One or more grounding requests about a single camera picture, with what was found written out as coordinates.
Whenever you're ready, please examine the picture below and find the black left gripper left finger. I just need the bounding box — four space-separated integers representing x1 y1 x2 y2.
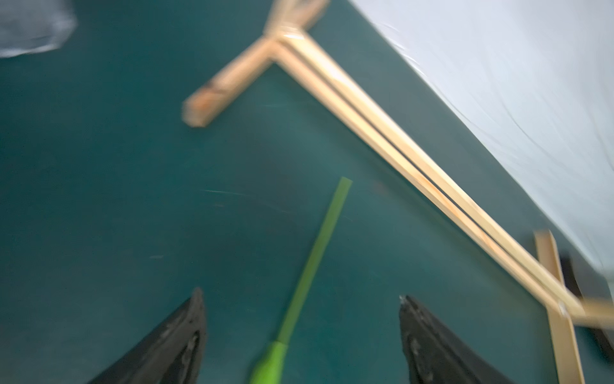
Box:
90 287 207 384

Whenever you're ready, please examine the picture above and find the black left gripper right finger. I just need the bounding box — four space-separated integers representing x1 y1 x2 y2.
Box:
399 295 512 384

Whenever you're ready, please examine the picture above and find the orange artificial tulip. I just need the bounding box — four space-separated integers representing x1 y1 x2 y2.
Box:
249 177 353 384

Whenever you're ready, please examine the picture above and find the dark stand with copper rod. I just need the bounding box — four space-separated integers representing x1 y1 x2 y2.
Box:
559 251 613 365

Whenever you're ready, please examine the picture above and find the clear drinking glass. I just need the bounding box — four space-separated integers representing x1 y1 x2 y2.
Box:
1 0 78 59

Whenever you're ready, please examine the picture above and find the wooden clothes rack frame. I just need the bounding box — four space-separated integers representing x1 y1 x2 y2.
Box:
182 1 590 383

